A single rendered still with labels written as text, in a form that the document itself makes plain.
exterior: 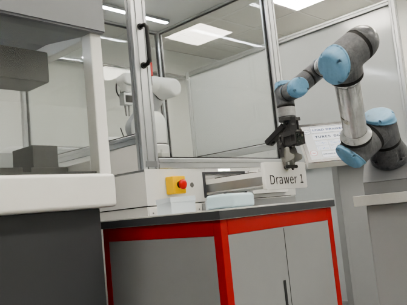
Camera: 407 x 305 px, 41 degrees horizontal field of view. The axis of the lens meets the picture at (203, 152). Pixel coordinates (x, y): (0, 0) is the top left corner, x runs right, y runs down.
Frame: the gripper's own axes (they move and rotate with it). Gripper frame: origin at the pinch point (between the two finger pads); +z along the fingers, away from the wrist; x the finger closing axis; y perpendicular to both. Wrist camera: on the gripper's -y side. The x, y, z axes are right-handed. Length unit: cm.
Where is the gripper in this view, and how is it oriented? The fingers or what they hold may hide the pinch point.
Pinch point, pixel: (288, 167)
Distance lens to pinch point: 224.1
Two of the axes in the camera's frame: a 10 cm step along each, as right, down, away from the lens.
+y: 7.2, -1.5, -6.8
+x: 6.9, 0.1, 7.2
